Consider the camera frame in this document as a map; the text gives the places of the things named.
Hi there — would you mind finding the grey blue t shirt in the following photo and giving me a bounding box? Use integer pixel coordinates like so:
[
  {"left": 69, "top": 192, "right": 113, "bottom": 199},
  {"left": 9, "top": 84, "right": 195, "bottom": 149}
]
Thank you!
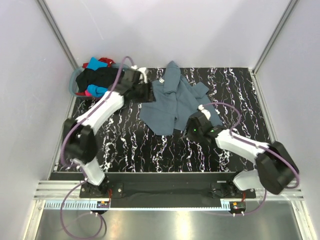
[{"left": 139, "top": 61, "right": 211, "bottom": 136}]

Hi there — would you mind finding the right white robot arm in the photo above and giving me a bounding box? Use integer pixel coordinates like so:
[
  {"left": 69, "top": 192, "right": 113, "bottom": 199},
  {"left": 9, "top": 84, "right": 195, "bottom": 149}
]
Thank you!
[{"left": 183, "top": 105, "right": 300, "bottom": 199}]

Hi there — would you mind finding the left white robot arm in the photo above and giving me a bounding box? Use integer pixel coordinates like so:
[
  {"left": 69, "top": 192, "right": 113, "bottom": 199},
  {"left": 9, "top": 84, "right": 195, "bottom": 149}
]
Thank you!
[{"left": 60, "top": 65, "right": 155, "bottom": 198}]

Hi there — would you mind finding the black t shirt in basket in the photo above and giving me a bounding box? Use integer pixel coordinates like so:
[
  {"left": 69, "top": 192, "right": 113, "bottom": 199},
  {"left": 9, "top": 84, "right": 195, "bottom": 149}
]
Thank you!
[{"left": 75, "top": 67, "right": 119, "bottom": 92}]

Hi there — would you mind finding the red t shirt in basket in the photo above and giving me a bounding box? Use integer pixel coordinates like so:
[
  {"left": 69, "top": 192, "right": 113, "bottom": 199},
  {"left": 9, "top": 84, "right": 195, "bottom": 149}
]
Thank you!
[{"left": 77, "top": 57, "right": 114, "bottom": 95}]

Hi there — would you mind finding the cyan t shirt in basket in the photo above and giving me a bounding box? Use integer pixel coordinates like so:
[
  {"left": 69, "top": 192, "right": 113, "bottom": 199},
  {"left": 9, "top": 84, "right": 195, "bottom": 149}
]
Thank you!
[{"left": 86, "top": 57, "right": 109, "bottom": 98}]

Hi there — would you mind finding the pink garment in basket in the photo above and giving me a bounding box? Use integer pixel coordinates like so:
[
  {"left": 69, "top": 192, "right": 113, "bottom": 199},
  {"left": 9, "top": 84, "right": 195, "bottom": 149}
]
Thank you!
[{"left": 84, "top": 90, "right": 92, "bottom": 97}]

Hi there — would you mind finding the teal plastic laundry basket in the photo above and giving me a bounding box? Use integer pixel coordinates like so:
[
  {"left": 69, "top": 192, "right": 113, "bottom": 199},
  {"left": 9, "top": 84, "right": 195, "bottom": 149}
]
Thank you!
[{"left": 68, "top": 63, "right": 130, "bottom": 99}]

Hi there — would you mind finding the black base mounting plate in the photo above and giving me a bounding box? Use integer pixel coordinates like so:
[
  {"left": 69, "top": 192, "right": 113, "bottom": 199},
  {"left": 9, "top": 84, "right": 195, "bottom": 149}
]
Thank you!
[{"left": 79, "top": 172, "right": 256, "bottom": 209}]

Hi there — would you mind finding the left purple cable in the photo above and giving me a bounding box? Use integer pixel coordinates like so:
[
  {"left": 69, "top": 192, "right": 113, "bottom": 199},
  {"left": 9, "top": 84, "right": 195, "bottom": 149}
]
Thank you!
[{"left": 59, "top": 56, "right": 137, "bottom": 238}]

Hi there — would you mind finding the aluminium frame rail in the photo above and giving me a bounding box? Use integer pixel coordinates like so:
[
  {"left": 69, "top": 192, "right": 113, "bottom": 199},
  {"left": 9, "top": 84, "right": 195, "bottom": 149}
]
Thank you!
[{"left": 33, "top": 181, "right": 305, "bottom": 211}]

